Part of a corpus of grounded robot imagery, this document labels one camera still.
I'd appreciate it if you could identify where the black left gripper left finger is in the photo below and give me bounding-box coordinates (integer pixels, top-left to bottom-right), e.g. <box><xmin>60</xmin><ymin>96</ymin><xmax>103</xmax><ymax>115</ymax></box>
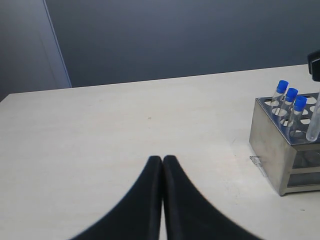
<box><xmin>73</xmin><ymin>155</ymin><xmax>163</xmax><ymax>240</ymax></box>

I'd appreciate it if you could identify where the steel test tube rack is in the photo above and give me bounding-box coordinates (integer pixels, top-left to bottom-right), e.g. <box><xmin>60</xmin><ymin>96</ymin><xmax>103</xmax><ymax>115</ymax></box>
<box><xmin>249</xmin><ymin>93</ymin><xmax>320</xmax><ymax>196</ymax></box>

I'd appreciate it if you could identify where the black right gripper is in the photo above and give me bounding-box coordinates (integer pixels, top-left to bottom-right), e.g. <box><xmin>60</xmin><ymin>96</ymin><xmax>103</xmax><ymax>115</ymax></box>
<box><xmin>307</xmin><ymin>50</ymin><xmax>320</xmax><ymax>82</ymax></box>

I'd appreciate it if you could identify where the blue capped test tube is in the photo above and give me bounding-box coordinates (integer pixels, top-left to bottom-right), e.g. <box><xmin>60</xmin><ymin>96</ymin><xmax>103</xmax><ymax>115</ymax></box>
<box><xmin>286</xmin><ymin>95</ymin><xmax>307</xmax><ymax>137</ymax></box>
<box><xmin>278</xmin><ymin>87</ymin><xmax>298</xmax><ymax>125</ymax></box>
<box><xmin>270</xmin><ymin>80</ymin><xmax>289</xmax><ymax>115</ymax></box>
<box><xmin>306</xmin><ymin>94</ymin><xmax>320</xmax><ymax>142</ymax></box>

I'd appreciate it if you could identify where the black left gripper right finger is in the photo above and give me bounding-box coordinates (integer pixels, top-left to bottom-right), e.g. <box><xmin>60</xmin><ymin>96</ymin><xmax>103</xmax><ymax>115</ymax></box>
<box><xmin>162</xmin><ymin>155</ymin><xmax>259</xmax><ymax>240</ymax></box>

